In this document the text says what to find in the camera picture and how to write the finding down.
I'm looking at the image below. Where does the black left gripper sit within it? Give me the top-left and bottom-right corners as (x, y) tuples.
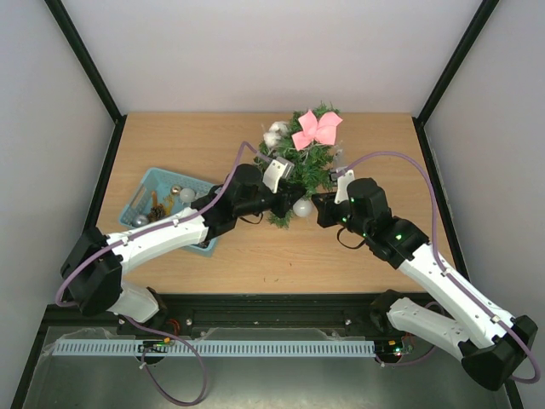
(235, 179), (306, 218)

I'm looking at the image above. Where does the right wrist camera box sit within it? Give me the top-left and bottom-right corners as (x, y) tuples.
(331, 167), (355, 205)

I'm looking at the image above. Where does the white glossy ball ornament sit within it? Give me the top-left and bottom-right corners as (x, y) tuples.
(292, 199), (313, 217)

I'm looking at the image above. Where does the matte white ball ornament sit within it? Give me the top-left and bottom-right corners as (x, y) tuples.
(179, 187), (196, 204)

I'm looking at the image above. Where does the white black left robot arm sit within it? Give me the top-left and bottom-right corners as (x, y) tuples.
(56, 163), (307, 324)

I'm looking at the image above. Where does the small green christmas tree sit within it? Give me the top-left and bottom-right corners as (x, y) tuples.
(253, 101), (341, 230)

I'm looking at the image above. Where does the white cotton boll ornament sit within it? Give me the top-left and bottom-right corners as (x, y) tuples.
(263, 121), (289, 150)

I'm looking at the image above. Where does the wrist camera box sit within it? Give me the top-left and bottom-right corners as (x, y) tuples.
(262, 157), (294, 193)
(331, 167), (355, 205)

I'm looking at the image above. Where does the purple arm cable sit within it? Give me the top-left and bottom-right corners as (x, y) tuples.
(56, 141), (273, 405)
(336, 151), (541, 383)

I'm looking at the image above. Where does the loose brown pine cone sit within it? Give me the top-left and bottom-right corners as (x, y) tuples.
(147, 204), (166, 222)

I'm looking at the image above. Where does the light blue slotted cable duct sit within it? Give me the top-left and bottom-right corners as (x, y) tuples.
(52, 339), (376, 358)

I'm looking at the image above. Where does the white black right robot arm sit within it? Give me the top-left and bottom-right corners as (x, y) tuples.
(312, 178), (537, 391)

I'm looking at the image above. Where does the gold reindeer ornament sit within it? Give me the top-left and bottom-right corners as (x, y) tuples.
(151, 191), (175, 216)

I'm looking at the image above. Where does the pink felt bow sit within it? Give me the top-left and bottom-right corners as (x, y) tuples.
(291, 111), (342, 151)

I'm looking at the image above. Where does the silver ball ornament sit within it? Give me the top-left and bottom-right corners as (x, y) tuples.
(131, 214), (149, 228)

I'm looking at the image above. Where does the black right frame post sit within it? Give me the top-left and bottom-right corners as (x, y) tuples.
(416, 0), (502, 123)

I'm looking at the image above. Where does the light blue perforated basket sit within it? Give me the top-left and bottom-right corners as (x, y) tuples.
(118, 167), (213, 230)

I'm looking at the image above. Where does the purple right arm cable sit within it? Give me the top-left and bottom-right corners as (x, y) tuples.
(336, 151), (541, 383)

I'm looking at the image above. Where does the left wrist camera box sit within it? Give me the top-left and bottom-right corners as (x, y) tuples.
(262, 157), (294, 193)

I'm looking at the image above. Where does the black frame post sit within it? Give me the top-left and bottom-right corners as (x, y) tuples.
(416, 0), (502, 123)
(44, 0), (127, 124)

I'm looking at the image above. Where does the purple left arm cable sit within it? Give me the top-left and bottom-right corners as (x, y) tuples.
(56, 141), (273, 405)

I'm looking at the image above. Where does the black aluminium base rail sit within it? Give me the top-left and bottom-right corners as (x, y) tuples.
(42, 292), (495, 340)

